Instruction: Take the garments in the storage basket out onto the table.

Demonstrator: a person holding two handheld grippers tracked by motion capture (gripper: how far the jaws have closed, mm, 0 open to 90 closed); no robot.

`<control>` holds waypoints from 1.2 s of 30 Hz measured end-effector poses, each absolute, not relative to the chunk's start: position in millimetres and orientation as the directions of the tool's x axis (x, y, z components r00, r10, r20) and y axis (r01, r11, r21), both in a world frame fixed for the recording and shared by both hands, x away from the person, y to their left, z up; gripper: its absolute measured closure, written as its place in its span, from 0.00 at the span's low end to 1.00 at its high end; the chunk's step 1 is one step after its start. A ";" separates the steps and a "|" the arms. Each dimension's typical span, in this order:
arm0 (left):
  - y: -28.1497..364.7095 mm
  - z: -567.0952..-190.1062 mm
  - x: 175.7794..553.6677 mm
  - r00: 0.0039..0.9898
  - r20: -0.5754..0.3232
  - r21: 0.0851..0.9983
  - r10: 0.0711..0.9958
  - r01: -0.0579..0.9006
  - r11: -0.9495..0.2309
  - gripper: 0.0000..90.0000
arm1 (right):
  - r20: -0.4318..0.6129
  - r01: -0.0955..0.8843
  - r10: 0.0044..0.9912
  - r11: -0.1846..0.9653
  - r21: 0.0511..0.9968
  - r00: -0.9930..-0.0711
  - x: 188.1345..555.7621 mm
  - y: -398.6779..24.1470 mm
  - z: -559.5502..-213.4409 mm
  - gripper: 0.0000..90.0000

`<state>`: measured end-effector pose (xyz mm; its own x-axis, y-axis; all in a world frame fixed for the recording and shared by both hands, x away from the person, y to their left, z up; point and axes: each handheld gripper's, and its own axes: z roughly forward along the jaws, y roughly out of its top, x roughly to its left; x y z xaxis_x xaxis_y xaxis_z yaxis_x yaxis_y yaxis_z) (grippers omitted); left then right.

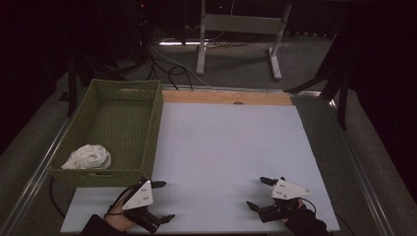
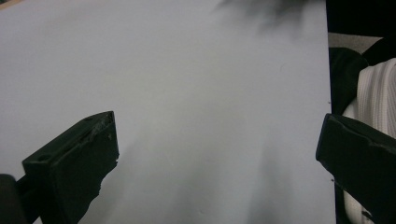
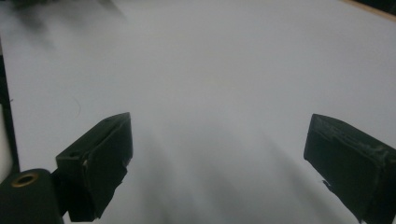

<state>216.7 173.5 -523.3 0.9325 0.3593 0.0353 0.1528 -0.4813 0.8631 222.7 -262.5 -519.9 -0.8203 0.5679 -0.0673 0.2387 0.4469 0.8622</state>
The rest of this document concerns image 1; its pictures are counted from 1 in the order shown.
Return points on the white table mat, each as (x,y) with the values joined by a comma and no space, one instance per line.
(229,150)

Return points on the wooden board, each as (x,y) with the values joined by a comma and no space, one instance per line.
(213,97)

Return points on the person's left hand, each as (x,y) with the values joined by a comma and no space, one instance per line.
(119,218)

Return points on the white metal desk frame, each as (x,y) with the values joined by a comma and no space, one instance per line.
(241,24)

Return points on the person's right hand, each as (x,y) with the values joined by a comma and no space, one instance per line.
(301,219)

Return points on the black stand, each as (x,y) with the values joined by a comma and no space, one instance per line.
(342,98)
(72,88)

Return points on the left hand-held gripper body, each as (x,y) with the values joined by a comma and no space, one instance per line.
(141,196)

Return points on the white cloth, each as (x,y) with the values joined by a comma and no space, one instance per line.
(90,158)

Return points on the green woven basket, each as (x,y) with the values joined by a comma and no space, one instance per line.
(124,121)

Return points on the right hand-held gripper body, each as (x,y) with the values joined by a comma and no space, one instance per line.
(288,190)

